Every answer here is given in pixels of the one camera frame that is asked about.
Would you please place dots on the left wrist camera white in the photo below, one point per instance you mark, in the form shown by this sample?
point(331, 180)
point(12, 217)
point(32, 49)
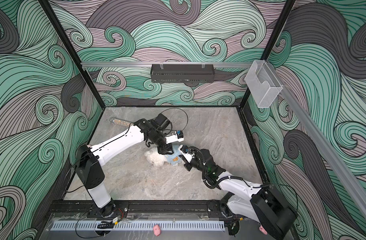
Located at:
point(178, 136)

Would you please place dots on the aluminium rail back wall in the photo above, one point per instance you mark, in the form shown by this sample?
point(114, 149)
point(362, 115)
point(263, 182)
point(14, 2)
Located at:
point(128, 64)

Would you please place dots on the pink plush pig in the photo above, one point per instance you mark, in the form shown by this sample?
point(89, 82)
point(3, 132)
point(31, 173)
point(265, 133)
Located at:
point(263, 230)

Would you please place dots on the clear plastic wall bin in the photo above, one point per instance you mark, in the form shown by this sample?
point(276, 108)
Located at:
point(263, 83)

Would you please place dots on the aluminium rail wall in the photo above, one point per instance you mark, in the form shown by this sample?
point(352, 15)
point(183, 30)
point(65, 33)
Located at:
point(128, 64)
point(348, 180)

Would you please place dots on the white teddy bear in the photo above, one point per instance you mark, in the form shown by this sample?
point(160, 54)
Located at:
point(154, 158)

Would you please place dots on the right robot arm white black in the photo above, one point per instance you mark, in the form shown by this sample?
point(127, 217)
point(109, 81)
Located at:
point(263, 203)

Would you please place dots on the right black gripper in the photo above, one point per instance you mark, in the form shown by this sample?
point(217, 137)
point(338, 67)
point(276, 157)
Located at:
point(187, 164)

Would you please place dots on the aluminium rail right wall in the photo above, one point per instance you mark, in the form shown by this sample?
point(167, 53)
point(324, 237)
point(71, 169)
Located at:
point(348, 180)

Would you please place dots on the glass tube with sprinkles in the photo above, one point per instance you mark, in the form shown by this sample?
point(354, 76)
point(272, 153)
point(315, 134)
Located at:
point(119, 122)

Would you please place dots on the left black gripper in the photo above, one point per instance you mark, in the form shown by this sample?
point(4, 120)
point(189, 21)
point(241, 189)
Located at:
point(166, 150)

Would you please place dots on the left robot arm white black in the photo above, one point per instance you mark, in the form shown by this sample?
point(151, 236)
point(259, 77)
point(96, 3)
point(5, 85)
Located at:
point(90, 160)

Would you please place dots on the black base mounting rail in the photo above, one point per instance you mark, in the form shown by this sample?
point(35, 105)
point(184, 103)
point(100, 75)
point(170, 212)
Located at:
point(211, 208)

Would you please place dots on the black wall tray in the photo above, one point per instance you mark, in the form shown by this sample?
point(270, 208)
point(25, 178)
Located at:
point(182, 74)

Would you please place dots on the light blue fleece hoodie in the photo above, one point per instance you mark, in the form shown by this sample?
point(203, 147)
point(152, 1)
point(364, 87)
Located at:
point(174, 159)

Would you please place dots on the small pink toy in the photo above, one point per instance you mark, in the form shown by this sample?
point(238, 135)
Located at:
point(157, 230)

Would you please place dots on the white slotted cable duct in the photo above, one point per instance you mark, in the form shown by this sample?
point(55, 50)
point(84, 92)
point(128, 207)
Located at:
point(141, 226)

